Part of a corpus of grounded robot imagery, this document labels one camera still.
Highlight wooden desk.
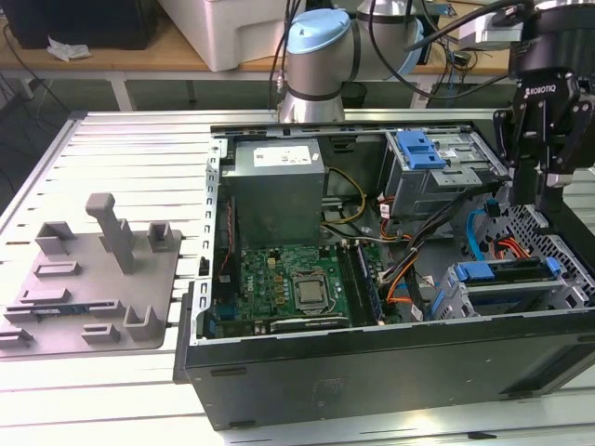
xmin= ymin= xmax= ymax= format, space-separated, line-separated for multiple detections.
xmin=0 ymin=0 xmax=512 ymax=89

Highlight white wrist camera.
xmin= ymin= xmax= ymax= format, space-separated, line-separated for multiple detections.
xmin=457 ymin=8 xmax=524 ymax=47

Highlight blue flat wire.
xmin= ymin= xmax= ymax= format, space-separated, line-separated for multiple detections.
xmin=467 ymin=208 xmax=489 ymax=261

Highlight black RAM stick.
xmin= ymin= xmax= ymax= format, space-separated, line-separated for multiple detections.
xmin=337 ymin=241 xmax=373 ymax=326
xmin=355 ymin=241 xmax=387 ymax=324

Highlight metal disk bay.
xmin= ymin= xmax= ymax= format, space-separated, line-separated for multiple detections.
xmin=425 ymin=262 xmax=587 ymax=321

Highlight silver CPU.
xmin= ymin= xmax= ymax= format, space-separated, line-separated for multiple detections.
xmin=297 ymin=281 xmax=326 ymax=306

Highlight grey parts rack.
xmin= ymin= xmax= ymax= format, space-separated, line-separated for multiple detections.
xmin=0 ymin=192 xmax=183 ymax=359

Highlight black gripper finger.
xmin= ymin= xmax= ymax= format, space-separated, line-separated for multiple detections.
xmin=538 ymin=87 xmax=595 ymax=224
xmin=492 ymin=108 xmax=541 ymax=208

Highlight blue plastic latch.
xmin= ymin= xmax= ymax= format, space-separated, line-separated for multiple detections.
xmin=396 ymin=132 xmax=442 ymax=171

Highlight red yellow power wire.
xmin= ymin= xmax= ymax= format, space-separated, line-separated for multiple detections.
xmin=483 ymin=199 xmax=540 ymax=264

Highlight hard disk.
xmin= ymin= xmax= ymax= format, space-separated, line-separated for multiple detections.
xmin=451 ymin=257 xmax=562 ymax=285

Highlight orange wire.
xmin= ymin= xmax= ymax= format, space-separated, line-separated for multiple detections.
xmin=385 ymin=259 xmax=419 ymax=308

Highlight yellow and black wires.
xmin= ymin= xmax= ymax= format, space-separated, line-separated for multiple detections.
xmin=323 ymin=166 xmax=368 ymax=229

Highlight CPU socket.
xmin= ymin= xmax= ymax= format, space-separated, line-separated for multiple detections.
xmin=290 ymin=271 xmax=334 ymax=315

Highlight black cable with metal plug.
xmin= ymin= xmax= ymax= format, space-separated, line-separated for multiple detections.
xmin=270 ymin=0 xmax=299 ymax=109

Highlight metal optical drive cage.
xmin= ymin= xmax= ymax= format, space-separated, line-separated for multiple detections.
xmin=383 ymin=131 xmax=508 ymax=219

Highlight black wire bundle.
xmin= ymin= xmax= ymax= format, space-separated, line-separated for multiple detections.
xmin=403 ymin=185 xmax=508 ymax=261

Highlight green motherboard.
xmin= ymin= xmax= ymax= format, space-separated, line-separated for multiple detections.
xmin=211 ymin=241 xmax=401 ymax=338

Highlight black case fan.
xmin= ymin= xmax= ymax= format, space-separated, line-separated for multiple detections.
xmin=218 ymin=194 xmax=243 ymax=284

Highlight grey power supply unit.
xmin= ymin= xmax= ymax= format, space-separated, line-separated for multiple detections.
xmin=221 ymin=138 xmax=326 ymax=243

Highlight black PC case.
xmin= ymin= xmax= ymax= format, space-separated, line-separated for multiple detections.
xmin=172 ymin=119 xmax=595 ymax=433

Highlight graphics card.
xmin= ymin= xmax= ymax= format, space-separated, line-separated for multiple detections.
xmin=269 ymin=315 xmax=350 ymax=332

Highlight black camera cable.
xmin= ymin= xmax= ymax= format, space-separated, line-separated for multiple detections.
xmin=369 ymin=0 xmax=538 ymax=98

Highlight crumpled white paper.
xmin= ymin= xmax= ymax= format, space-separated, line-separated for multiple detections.
xmin=46 ymin=36 xmax=92 ymax=64

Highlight white plastic box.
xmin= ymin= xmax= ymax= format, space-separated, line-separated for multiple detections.
xmin=157 ymin=0 xmax=303 ymax=73

